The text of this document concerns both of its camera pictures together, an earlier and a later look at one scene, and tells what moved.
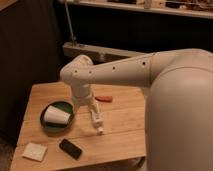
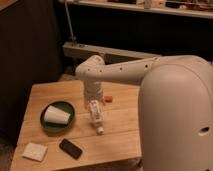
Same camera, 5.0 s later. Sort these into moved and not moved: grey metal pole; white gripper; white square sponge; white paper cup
Moved: white gripper
Not moved: grey metal pole; white paper cup; white square sponge
